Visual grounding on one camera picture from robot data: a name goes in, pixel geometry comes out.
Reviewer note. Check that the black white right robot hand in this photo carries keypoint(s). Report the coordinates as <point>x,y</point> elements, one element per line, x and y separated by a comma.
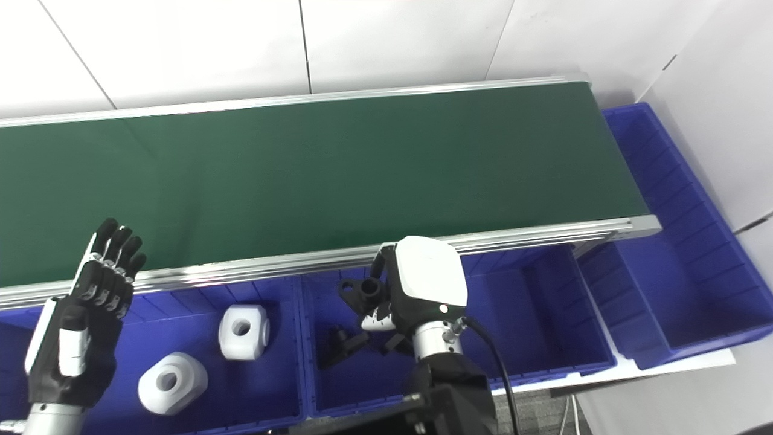
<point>429,278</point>

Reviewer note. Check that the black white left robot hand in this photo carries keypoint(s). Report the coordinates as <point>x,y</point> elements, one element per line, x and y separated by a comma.
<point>78,338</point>

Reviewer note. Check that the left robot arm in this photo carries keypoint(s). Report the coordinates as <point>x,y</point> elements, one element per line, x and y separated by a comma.
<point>51,420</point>

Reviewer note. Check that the green conveyor belt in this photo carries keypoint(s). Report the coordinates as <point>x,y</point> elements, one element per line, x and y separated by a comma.
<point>314,181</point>
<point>519,237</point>

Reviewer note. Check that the white block part with hole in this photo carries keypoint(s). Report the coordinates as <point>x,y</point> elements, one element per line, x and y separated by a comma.
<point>175,386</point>
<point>244,335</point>

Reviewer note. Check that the blue bin with black parts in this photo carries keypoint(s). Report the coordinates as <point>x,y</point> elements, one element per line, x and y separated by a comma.
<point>531,314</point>

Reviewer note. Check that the blue bin with white parts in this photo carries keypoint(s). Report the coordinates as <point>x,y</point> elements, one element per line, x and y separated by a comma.
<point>193,326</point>

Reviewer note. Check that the empty blue bin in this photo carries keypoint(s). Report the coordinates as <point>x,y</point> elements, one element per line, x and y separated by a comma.
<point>682,272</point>

